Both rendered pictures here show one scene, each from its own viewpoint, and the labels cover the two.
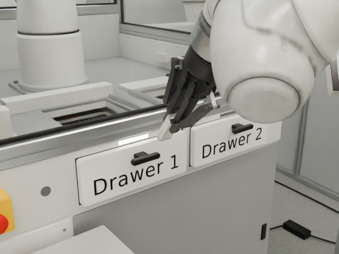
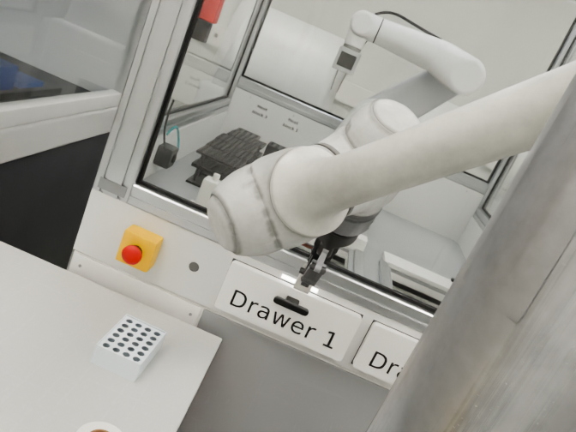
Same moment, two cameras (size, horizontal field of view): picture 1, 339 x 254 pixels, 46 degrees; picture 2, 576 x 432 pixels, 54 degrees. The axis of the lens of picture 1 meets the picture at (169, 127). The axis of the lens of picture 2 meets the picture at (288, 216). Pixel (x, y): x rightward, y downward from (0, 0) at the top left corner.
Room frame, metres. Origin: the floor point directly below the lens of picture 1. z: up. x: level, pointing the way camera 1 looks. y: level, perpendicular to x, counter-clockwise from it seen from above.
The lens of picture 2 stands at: (-0.05, -0.52, 1.39)
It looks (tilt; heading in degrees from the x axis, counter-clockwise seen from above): 17 degrees down; 38
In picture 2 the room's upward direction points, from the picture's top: 24 degrees clockwise
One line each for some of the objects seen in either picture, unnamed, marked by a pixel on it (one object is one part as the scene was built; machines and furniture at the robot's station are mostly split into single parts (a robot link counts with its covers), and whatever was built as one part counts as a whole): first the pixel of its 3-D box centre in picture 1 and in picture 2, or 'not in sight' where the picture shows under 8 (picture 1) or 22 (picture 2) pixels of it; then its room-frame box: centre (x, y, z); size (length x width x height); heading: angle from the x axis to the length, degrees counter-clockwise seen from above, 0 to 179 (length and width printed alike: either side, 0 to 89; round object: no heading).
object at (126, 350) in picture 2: not in sight; (129, 346); (0.54, 0.15, 0.78); 0.12 x 0.08 x 0.04; 36
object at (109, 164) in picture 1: (136, 165); (287, 310); (0.85, 0.08, 0.87); 0.29 x 0.02 x 0.11; 128
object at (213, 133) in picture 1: (231, 135); (427, 372); (1.04, -0.17, 0.87); 0.29 x 0.02 x 0.11; 128
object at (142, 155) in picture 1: (143, 156); (291, 303); (0.83, 0.06, 0.91); 0.07 x 0.04 x 0.01; 128
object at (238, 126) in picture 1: (239, 127); not in sight; (1.02, -0.19, 0.91); 0.07 x 0.04 x 0.01; 128
